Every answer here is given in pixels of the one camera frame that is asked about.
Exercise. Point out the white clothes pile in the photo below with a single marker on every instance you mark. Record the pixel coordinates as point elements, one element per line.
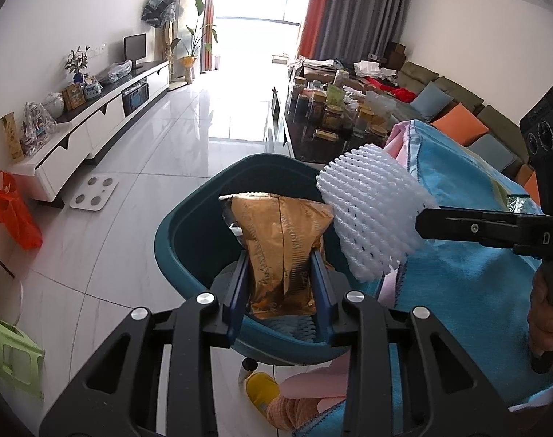
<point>376,69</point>

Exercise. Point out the orange plastic bag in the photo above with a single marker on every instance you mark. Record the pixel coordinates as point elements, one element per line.
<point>19,218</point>

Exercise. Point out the blue cushion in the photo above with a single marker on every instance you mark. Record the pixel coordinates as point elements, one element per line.
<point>432,101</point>
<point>492,152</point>

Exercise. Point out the striped brown curtain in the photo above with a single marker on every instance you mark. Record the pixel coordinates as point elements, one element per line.
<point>208,18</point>

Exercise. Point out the white black TV cabinet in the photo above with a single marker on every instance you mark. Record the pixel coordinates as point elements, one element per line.
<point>99,118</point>

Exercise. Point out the grey curtain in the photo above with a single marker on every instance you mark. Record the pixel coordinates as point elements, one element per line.
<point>362,13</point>

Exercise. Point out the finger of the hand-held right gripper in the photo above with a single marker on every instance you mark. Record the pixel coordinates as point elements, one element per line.
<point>463,225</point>

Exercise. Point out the green sofa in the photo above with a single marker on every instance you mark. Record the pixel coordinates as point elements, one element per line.
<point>440,85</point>

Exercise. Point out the small plant in vase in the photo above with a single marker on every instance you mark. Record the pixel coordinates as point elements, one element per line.
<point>77,61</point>

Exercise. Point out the small white bin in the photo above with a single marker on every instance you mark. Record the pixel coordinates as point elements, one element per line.
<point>216,63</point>

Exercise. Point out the white foam fruit net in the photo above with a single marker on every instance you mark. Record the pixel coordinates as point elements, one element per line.
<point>372,209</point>

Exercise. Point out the orange cushion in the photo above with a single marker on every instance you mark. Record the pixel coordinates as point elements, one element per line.
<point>460,124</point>
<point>532,190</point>

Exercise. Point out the silver foil wrapper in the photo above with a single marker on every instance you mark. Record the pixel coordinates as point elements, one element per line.
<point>518,204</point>

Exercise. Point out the white body scale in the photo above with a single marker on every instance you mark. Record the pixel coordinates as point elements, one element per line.
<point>94,193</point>

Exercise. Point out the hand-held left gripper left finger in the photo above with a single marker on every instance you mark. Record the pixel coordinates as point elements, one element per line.
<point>237,300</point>

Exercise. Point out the group of glass jars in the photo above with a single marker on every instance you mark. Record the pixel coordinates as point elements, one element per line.
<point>331,116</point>

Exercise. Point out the teal trash bin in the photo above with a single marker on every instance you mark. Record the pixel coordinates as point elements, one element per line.
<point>190,236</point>

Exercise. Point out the brown cardboard box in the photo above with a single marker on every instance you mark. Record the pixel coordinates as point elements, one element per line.
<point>396,54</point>

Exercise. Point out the black coffee table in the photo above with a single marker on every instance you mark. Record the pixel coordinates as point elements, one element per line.
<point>303,141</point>

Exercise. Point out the red cloth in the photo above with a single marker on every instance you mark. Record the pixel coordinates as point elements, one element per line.
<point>390,89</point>

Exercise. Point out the picture frame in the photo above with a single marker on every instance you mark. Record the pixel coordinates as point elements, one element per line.
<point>74,97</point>

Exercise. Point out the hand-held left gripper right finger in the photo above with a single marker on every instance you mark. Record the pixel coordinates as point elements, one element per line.
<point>322,296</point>

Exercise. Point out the crinkled clear plastic bag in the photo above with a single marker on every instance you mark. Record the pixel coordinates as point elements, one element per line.
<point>38,127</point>

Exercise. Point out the black monitor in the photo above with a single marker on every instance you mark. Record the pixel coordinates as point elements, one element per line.
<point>135,50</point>

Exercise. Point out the green plastic stool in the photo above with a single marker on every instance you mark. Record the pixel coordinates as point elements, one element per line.
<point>12,355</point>

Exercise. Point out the gold foil wrapper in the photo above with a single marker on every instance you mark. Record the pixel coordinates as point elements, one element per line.
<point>281,246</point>

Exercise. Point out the orange curtain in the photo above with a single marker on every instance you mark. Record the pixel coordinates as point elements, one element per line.
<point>315,9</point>

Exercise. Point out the green packet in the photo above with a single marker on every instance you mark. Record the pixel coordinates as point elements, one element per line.
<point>335,94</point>

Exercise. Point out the large window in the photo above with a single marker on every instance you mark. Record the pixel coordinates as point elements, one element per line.
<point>258,0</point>

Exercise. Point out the translucent plastic bag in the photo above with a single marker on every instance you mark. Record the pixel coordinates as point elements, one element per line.
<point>380,105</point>

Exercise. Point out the blue floral tablecloth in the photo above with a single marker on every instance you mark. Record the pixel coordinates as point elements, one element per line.
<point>467,291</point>

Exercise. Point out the yellow slipper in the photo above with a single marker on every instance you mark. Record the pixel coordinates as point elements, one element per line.
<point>261,393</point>

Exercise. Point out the blue white ceramic jar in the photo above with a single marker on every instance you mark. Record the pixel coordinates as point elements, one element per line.
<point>93,89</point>

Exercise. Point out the person's right hand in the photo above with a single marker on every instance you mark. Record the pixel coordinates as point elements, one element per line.
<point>539,309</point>

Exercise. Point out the covered standing fan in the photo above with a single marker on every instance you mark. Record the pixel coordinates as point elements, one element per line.
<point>158,11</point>

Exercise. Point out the tall leafy houseplant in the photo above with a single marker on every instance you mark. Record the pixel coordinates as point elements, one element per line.
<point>199,36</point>

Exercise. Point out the yellow green box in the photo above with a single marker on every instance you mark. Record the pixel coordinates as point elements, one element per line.
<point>12,139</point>

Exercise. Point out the white standing air conditioner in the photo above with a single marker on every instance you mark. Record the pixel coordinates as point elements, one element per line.
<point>185,9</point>

